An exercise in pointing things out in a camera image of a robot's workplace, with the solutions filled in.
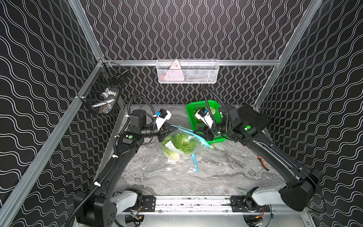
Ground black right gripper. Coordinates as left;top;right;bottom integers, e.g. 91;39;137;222
192;117;232;141

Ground zip-top bag with two cabbages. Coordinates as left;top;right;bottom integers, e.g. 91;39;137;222
161;125;214;161

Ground pale chinese cabbage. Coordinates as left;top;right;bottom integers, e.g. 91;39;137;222
171;133;198;155
162;135;180;161

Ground zip-top bag blue seal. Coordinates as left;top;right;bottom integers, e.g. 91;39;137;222
142;148;199;176

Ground green chinese cabbage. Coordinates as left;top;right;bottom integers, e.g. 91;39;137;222
210;107;223;122

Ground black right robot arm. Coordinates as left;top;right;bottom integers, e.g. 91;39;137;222
192;105;321;211

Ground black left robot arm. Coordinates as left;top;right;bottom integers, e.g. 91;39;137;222
64;109;177;227

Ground green plastic basket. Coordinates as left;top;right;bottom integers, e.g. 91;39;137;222
186;100;226;144

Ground pink triangular card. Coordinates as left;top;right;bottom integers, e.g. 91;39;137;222
164;60;185;83

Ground items in black basket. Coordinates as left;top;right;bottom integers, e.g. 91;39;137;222
91;88;119;114

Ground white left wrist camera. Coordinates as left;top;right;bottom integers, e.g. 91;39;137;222
155;108;172;130

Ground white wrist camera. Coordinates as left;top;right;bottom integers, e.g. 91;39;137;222
155;108;172;130
194;107;213;128

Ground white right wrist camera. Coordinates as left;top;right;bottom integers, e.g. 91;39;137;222
194;107;213;128

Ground white wire wall basket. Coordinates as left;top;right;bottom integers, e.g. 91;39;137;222
156;59;220;84

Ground orange handled pliers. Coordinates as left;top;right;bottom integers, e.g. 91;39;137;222
258;156;269;171

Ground black wire corner basket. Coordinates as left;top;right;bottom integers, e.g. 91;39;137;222
81;62;130;115

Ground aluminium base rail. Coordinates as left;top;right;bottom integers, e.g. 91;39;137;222
76;194;313;216

